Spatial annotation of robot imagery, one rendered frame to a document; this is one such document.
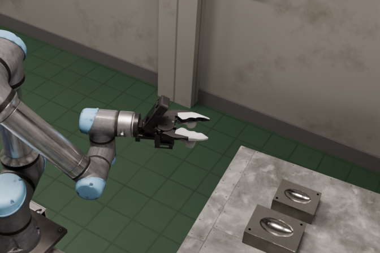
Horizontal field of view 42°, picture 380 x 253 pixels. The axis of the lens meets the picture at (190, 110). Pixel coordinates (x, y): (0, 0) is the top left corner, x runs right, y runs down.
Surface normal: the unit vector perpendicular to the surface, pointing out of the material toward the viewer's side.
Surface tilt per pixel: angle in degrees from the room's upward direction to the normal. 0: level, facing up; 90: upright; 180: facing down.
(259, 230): 0
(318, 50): 90
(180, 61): 90
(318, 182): 0
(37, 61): 0
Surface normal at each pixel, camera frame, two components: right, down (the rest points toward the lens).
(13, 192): 0.03, -0.69
